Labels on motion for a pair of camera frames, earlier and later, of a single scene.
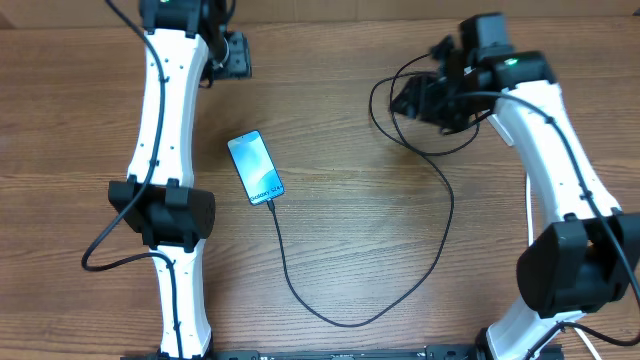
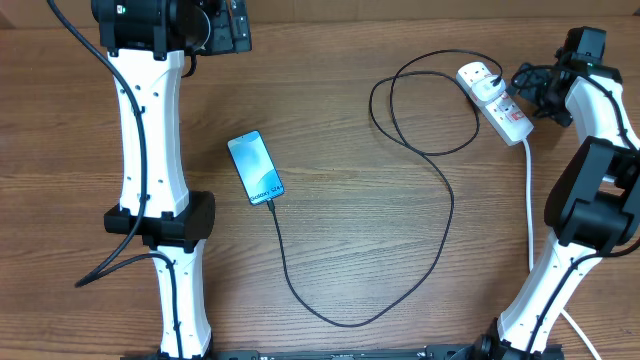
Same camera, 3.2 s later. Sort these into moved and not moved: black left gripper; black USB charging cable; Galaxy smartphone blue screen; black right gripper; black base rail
Moved: black right gripper; black left gripper
Not moved: black USB charging cable; Galaxy smartphone blue screen; black base rail
